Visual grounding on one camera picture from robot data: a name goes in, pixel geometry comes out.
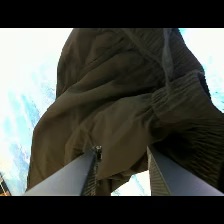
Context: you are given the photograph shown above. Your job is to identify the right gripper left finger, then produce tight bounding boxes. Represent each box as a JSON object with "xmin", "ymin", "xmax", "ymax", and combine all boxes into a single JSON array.
[{"xmin": 24, "ymin": 145, "xmax": 103, "ymax": 197}]

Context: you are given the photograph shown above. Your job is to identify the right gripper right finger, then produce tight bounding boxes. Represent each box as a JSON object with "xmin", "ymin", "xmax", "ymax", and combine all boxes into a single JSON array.
[{"xmin": 146, "ymin": 144, "xmax": 224, "ymax": 197}]

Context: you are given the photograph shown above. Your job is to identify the dark pants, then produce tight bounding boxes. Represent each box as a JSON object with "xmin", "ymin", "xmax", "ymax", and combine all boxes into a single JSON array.
[{"xmin": 25, "ymin": 28, "xmax": 224, "ymax": 197}]

